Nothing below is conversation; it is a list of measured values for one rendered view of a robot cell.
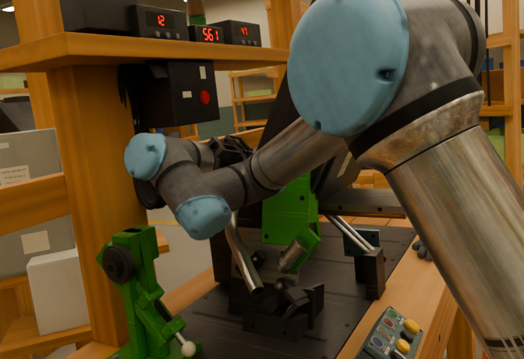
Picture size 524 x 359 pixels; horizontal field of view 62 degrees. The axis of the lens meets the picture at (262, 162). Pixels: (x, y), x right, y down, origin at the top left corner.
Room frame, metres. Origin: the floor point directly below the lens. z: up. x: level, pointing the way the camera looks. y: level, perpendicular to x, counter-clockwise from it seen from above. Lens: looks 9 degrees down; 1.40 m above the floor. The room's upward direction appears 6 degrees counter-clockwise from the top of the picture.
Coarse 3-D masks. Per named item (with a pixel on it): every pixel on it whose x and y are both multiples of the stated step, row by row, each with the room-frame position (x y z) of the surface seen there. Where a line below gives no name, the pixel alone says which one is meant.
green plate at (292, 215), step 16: (304, 176) 0.92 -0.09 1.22; (288, 192) 0.94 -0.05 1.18; (304, 192) 0.92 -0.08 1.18; (272, 208) 0.95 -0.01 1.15; (288, 208) 0.93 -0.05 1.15; (304, 208) 0.91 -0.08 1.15; (272, 224) 0.94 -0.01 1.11; (288, 224) 0.92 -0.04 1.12; (304, 224) 0.90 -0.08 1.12; (272, 240) 0.93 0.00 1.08; (288, 240) 0.91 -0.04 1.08
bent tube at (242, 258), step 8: (232, 216) 0.96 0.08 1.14; (232, 224) 0.95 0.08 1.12; (232, 232) 0.93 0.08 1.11; (232, 240) 0.91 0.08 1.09; (240, 240) 0.91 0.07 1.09; (232, 248) 0.90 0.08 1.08; (240, 248) 0.89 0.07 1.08; (240, 256) 0.88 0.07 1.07; (248, 256) 0.88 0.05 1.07; (240, 264) 0.86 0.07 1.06; (248, 264) 0.86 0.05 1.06; (248, 272) 0.84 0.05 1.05; (256, 272) 0.84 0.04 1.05; (248, 280) 0.83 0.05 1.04; (256, 280) 0.82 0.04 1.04; (248, 288) 0.82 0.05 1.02; (256, 288) 0.84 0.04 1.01; (256, 296) 0.82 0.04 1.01
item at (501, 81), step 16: (512, 0) 2.88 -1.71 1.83; (512, 16) 2.88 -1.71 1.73; (512, 32) 2.88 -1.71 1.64; (512, 48) 2.88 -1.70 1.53; (512, 64) 2.88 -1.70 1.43; (480, 80) 3.09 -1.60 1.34; (496, 80) 3.12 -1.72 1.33; (512, 80) 2.88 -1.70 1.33; (496, 96) 3.12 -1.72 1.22; (512, 96) 2.88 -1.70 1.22; (480, 112) 3.09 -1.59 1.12; (496, 112) 2.96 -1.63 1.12; (512, 112) 2.87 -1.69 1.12; (496, 128) 3.49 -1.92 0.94; (512, 128) 2.88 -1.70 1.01; (496, 144) 3.06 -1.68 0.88; (512, 144) 2.89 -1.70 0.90; (512, 160) 2.89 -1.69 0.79
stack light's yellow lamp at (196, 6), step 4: (196, 0) 1.31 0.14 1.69; (200, 0) 1.31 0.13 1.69; (188, 4) 1.31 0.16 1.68; (192, 4) 1.30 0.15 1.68; (196, 4) 1.30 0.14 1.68; (200, 4) 1.31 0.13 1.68; (188, 8) 1.31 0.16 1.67; (192, 8) 1.30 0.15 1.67; (196, 8) 1.30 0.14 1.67; (200, 8) 1.31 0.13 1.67; (188, 12) 1.32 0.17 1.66; (192, 12) 1.30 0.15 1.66; (196, 12) 1.30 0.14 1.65; (200, 12) 1.31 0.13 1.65; (204, 12) 1.32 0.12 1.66; (192, 16) 1.31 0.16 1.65; (204, 16) 1.32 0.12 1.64
